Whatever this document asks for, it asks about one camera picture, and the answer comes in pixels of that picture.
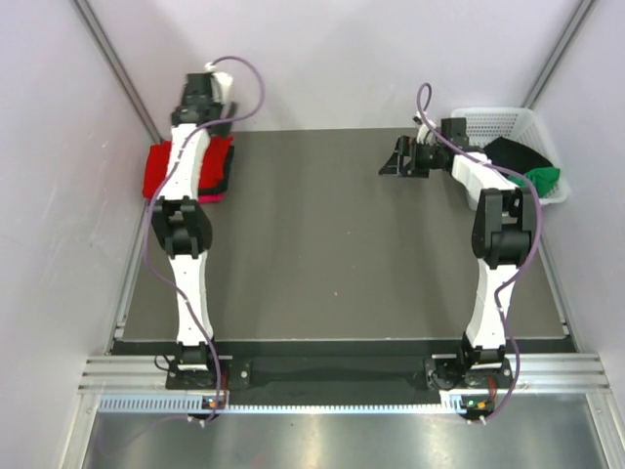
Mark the folded black t shirt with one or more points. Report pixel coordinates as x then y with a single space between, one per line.
215 171

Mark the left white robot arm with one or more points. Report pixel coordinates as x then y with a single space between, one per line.
184 232

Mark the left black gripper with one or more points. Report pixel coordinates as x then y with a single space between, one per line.
230 110

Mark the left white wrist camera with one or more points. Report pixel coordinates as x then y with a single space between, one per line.
221 82

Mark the aluminium frame rail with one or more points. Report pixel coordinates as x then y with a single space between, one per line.
539 373

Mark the folded pink t shirt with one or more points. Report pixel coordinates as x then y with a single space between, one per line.
211 198

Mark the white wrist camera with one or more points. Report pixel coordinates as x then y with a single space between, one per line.
424 135
221 82

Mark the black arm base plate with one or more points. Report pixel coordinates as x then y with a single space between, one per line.
246 373

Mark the red t shirt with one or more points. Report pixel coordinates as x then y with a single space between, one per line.
158 159

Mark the green t shirt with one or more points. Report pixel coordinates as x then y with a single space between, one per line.
544 179

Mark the right aluminium corner post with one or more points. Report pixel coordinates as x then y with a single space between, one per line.
582 11

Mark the white plastic basket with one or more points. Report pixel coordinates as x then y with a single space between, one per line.
484 125

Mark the left aluminium corner post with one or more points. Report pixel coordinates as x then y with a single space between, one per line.
95 29

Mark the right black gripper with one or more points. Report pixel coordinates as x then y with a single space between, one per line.
406 148

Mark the black t shirt in basket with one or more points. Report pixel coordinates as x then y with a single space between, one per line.
515 156

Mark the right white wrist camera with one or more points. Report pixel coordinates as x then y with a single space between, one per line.
424 135

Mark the aluminium corner post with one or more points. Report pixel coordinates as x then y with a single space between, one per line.
582 11
95 29

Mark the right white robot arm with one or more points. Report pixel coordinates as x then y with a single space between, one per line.
503 234

